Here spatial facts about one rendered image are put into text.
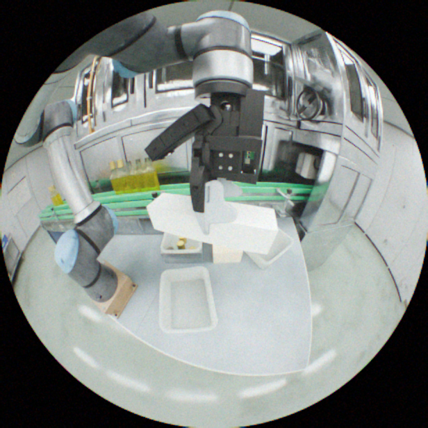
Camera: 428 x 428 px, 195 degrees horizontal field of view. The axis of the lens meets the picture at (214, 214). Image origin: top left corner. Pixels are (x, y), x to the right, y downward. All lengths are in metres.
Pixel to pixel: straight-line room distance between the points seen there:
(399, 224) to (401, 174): 0.91
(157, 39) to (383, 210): 3.49
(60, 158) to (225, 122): 0.43
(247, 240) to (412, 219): 3.32
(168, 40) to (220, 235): 0.30
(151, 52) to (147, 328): 0.65
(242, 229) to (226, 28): 0.28
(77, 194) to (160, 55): 0.39
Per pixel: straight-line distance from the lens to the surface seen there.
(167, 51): 0.21
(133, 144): 0.87
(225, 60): 0.17
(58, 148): 0.47
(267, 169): 0.91
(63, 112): 0.51
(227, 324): 0.48
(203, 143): 0.16
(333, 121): 0.79
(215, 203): 0.17
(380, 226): 3.48
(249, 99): 0.16
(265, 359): 0.52
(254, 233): 0.20
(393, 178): 3.42
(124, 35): 0.17
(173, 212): 0.22
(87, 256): 0.44
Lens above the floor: 1.23
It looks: 36 degrees down
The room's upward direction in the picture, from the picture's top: straight up
